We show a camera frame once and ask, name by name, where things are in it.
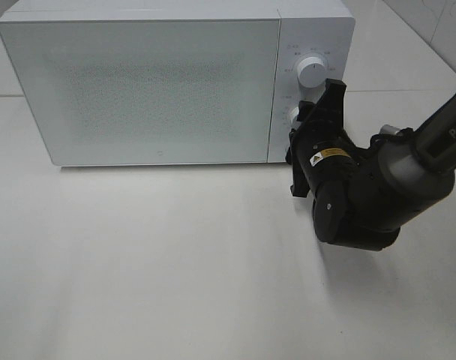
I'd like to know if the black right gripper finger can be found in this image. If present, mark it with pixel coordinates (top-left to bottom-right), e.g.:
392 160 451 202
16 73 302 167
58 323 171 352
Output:
295 100 316 124
313 79 347 126

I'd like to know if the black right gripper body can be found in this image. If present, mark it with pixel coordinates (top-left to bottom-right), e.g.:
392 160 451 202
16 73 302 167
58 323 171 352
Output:
286 115 358 199

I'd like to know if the white dial knob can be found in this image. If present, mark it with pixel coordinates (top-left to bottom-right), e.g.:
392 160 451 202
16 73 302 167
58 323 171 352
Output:
287 106 301 130
295 53 328 89

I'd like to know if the white microwave door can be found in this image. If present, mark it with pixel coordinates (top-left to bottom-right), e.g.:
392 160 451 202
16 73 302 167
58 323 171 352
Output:
0 19 279 167

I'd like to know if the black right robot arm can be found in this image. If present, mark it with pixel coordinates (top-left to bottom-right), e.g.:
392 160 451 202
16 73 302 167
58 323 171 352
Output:
286 79 456 251

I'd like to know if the white microwave oven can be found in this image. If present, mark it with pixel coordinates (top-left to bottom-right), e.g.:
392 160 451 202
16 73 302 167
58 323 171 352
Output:
0 1 356 167

